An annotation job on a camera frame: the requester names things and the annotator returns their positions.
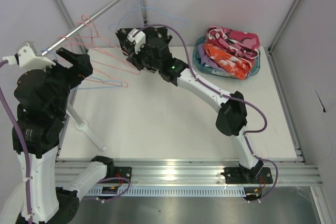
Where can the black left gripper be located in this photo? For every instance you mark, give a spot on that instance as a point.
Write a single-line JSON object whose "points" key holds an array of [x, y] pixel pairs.
{"points": [[74, 64]]}

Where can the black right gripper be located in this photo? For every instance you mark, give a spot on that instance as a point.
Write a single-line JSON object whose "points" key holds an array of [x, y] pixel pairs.
{"points": [[123, 41]]}

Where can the pink hanger of orange trousers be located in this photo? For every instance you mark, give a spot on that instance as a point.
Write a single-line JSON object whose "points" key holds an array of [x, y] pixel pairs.
{"points": [[85, 64]]}

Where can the purple trousers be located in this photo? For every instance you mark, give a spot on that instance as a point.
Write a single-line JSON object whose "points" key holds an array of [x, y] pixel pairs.
{"points": [[255, 69]]}

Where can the orange trousers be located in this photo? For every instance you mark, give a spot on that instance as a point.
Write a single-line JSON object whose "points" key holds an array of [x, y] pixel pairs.
{"points": [[238, 67]]}

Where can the pink patterned trousers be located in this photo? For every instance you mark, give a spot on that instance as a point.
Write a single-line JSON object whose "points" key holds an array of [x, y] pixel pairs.
{"points": [[239, 43]]}

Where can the pink hanger of black trousers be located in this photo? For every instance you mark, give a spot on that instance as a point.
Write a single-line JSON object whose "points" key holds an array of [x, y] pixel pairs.
{"points": [[128, 64]]}

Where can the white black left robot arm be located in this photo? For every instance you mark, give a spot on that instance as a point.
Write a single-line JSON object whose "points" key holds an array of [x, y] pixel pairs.
{"points": [[42, 92]]}

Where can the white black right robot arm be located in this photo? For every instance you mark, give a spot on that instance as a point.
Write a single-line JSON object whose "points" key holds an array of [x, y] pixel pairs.
{"points": [[231, 117]]}

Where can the black white trousers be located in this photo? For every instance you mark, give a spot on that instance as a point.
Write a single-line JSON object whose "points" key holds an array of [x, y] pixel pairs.
{"points": [[126, 37]]}

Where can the empty light blue hanger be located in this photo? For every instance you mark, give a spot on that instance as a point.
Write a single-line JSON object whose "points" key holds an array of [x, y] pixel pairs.
{"points": [[140, 6]]}

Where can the teal plastic basin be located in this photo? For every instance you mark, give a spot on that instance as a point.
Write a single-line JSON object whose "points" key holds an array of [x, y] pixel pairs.
{"points": [[203, 63]]}

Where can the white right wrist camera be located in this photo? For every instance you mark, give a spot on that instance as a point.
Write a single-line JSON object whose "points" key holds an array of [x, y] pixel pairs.
{"points": [[138, 39]]}

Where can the white slotted cable duct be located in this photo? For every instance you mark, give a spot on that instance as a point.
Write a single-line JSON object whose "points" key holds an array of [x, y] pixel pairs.
{"points": [[167, 191]]}

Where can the aluminium mounting rail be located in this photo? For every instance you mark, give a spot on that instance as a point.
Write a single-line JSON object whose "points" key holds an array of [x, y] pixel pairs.
{"points": [[175, 172]]}

